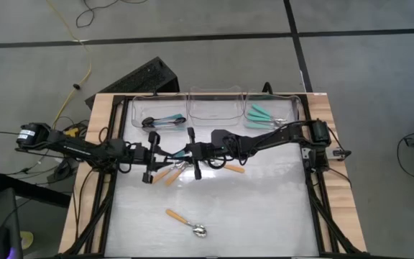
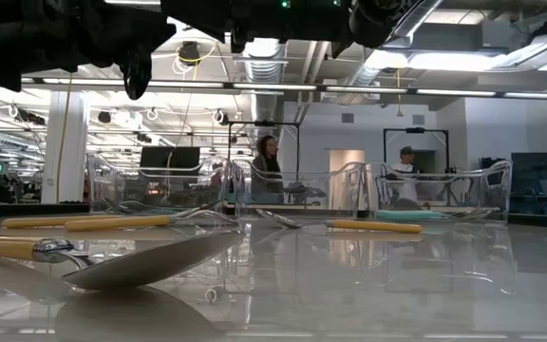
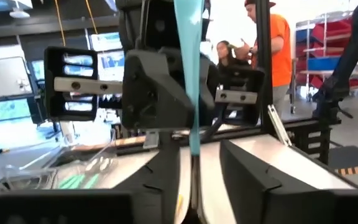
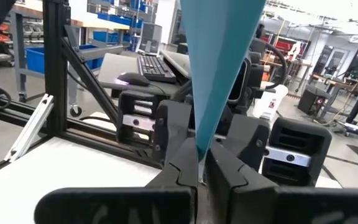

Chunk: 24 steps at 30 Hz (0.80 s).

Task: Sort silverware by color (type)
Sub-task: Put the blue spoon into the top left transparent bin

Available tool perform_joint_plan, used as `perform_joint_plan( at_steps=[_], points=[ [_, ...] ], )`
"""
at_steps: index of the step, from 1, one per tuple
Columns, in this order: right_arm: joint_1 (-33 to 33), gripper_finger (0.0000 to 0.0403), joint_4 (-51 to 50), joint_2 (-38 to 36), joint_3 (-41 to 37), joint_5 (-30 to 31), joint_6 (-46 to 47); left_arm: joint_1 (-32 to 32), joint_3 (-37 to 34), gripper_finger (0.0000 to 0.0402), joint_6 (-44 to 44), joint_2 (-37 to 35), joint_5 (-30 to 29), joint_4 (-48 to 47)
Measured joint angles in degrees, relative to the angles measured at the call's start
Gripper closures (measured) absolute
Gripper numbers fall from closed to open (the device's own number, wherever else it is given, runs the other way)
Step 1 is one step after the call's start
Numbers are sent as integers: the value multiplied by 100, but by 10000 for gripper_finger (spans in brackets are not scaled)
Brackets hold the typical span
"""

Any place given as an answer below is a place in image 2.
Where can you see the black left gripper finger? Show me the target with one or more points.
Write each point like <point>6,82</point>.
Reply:
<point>138,71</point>
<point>150,33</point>

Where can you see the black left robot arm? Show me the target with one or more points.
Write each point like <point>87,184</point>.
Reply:
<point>7,43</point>

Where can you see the long LED light bar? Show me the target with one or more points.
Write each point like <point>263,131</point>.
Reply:
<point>278,87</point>

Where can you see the black computer monitor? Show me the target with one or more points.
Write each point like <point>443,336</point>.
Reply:
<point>534,171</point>
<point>169,159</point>

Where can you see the white square pillar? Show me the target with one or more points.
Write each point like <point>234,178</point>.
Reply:
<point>81,157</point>

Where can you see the clear plastic bin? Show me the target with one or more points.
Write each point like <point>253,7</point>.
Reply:
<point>311,190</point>
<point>112,180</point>
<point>468,190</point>

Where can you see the person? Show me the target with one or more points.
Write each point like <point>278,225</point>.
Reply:
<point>406,176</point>
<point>267,166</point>

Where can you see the white door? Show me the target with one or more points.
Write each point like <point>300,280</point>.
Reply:
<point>347,159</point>

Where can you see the white glossy table mat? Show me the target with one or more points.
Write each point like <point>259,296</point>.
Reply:
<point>397,285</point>

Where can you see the black overhead camera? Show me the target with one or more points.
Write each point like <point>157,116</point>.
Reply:
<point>189,52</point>

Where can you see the silver spiral air duct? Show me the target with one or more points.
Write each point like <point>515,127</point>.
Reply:
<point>364,76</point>
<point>264,81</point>

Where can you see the grey wall vent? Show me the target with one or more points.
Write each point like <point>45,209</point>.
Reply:
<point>418,119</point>
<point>347,118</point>

